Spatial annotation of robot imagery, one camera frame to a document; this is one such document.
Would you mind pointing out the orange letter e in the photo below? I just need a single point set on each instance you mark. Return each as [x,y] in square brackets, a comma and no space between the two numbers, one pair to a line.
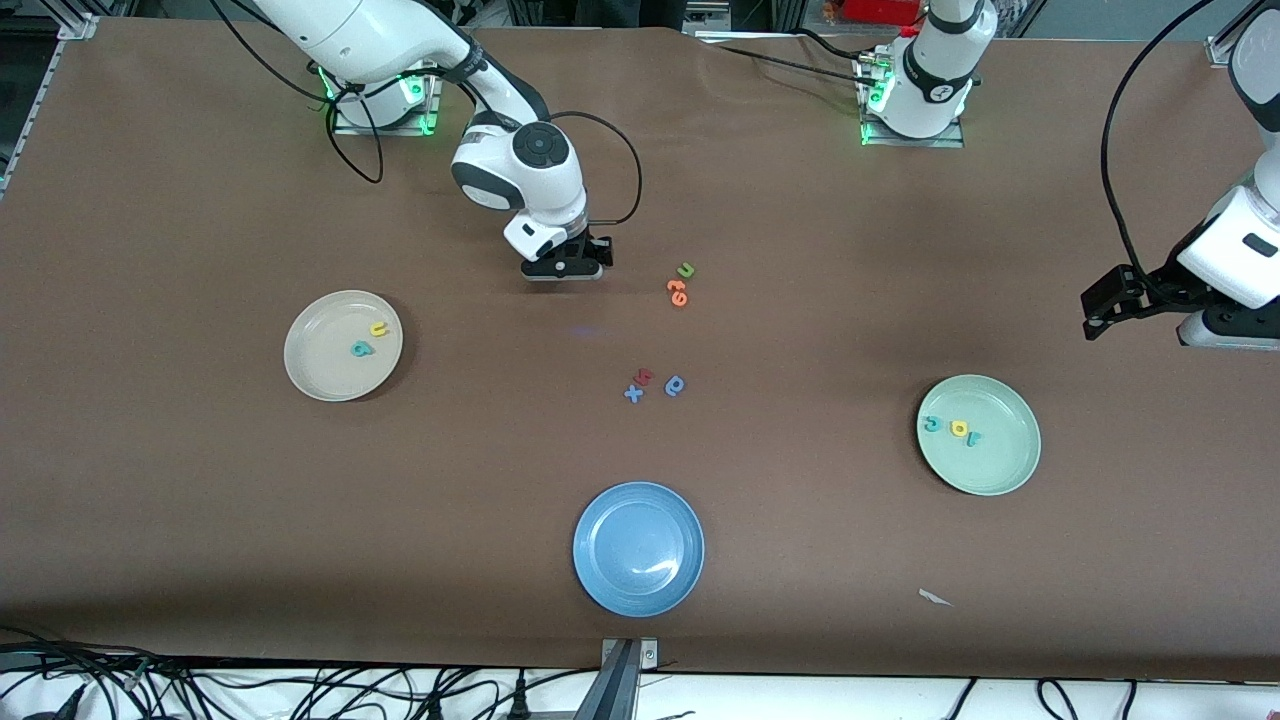
[678,292]

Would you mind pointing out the black power plug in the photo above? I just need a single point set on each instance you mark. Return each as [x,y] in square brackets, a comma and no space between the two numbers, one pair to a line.
[519,705]
[434,712]

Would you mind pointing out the brown table cover sheet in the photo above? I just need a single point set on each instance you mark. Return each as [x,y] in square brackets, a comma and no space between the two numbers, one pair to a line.
[200,500]

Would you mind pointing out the green plate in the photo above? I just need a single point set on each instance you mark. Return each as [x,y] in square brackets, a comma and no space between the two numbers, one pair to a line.
[990,465]

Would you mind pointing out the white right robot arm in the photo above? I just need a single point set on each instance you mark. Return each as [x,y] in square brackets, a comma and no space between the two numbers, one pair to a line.
[530,170]

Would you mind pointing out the blue plate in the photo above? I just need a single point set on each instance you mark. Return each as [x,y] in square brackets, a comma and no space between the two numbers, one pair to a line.
[638,549]

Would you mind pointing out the white paper scrap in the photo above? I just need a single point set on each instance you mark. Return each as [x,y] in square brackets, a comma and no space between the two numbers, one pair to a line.
[935,597]

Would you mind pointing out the red box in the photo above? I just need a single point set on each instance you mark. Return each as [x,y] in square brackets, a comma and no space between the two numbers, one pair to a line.
[880,10]

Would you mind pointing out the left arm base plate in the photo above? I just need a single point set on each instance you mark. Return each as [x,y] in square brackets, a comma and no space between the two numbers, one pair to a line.
[940,142]

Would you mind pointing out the blue letter a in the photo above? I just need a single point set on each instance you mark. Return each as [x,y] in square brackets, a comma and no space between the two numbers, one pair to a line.
[675,385]

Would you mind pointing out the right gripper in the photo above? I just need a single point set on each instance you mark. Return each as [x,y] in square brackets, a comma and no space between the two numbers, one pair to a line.
[597,246]

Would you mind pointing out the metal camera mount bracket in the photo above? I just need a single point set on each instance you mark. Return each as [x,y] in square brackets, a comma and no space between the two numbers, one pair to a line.
[625,680]

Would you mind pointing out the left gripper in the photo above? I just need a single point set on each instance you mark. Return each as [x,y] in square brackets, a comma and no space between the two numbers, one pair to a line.
[1152,291]

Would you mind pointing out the beige brown plate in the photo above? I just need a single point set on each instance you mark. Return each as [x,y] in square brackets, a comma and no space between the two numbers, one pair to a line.
[320,370]

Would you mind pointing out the aluminium frame corner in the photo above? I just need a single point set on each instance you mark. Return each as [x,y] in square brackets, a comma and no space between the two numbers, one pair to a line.
[1222,48]

